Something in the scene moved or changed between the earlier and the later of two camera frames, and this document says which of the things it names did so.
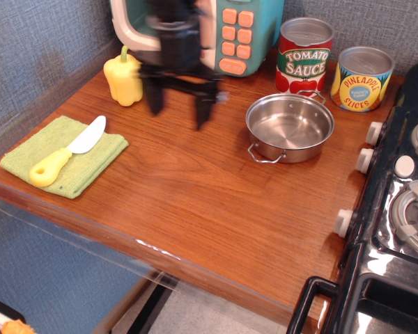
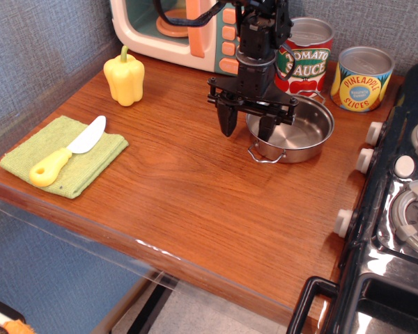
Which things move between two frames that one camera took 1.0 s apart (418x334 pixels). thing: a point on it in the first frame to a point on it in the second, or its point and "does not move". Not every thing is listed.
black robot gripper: (176, 63) to (252, 93)
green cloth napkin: (80, 170) does not move
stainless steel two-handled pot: (292, 126) does not move
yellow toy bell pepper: (122, 73) does not move
